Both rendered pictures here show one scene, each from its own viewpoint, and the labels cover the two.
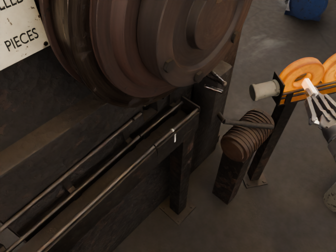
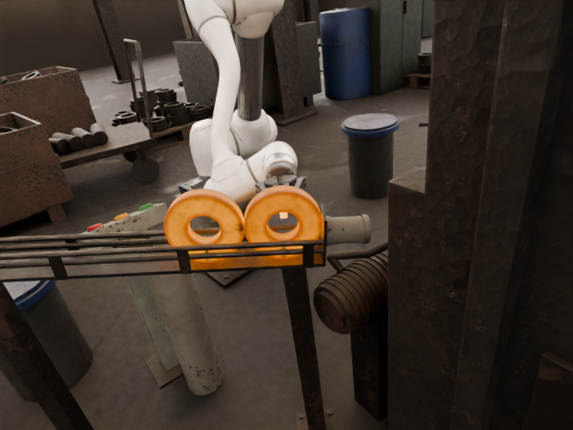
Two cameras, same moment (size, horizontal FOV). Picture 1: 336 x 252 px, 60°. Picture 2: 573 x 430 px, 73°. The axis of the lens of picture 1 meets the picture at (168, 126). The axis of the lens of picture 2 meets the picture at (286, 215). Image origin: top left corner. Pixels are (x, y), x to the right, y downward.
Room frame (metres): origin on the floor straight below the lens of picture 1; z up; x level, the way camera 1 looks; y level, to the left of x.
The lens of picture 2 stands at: (1.43, -0.30, 1.10)
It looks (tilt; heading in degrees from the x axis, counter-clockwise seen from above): 29 degrees down; 193
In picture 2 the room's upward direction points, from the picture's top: 8 degrees counter-clockwise
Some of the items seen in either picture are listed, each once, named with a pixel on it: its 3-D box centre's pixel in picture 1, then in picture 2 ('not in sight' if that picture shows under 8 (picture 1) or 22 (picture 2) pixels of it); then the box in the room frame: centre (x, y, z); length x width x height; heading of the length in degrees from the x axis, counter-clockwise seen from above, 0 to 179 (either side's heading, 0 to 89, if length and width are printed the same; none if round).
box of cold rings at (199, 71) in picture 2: not in sight; (249, 70); (-2.89, -1.47, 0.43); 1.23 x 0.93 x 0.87; 135
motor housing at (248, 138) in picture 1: (238, 161); (363, 348); (0.70, -0.32, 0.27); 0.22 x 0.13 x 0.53; 137
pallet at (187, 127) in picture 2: not in sight; (170, 112); (-2.27, -2.20, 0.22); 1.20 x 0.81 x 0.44; 132
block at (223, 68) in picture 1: (209, 90); not in sight; (0.73, -0.14, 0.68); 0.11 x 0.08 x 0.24; 47
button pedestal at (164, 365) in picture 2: not in sight; (152, 294); (0.55, -1.00, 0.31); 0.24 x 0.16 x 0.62; 137
